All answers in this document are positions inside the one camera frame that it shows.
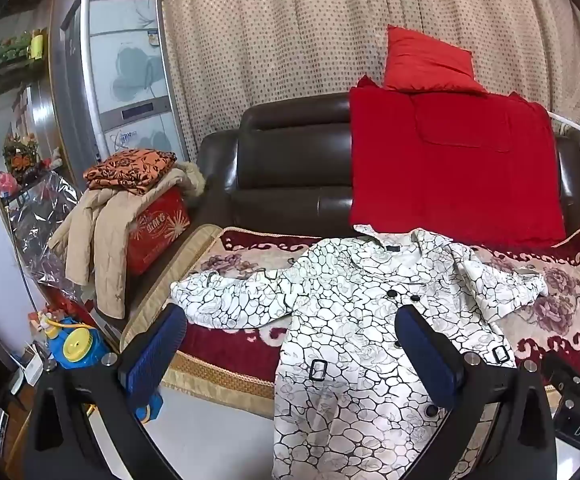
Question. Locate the white black-patterned coat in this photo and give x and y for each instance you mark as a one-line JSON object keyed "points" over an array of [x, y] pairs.
{"points": [[350, 310]]}

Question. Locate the red cardboard box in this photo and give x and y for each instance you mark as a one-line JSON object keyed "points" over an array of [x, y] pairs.
{"points": [[159, 230]]}

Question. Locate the clear plastic sheet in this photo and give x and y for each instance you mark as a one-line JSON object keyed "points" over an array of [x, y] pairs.
{"points": [[34, 230]]}

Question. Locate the red blanket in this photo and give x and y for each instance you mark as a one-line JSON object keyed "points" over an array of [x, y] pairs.
{"points": [[445, 185]]}

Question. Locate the red pillow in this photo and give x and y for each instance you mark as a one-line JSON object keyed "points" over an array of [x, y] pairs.
{"points": [[425, 65]]}

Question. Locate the artificial flower bouquet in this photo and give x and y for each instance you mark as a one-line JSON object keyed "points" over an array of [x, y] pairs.
{"points": [[19, 155]]}

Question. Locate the silver refrigerator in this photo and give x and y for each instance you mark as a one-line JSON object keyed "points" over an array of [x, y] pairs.
{"points": [[124, 85]]}

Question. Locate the blue and yellow toy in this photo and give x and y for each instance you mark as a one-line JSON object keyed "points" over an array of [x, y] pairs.
{"points": [[94, 345]]}

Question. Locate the floral sofa blanket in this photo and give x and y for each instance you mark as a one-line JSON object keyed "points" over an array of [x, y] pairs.
{"points": [[570, 285]]}

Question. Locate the beige dotted curtain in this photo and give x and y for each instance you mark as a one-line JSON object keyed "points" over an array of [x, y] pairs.
{"points": [[270, 35]]}

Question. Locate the dark brown leather sofa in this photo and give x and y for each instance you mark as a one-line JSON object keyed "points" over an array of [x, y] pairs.
{"points": [[290, 170]]}

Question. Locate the wooden display cabinet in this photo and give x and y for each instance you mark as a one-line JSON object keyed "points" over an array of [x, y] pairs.
{"points": [[44, 110]]}

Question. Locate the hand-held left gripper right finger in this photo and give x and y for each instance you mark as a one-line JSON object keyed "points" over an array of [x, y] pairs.
{"points": [[430, 360]]}

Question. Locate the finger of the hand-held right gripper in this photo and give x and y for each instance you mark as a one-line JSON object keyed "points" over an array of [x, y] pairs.
{"points": [[565, 372]]}

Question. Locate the orange black-patterned cloth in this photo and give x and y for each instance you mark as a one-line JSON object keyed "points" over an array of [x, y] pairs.
{"points": [[129, 167]]}

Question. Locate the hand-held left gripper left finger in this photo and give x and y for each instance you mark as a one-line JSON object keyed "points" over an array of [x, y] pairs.
{"points": [[153, 352]]}

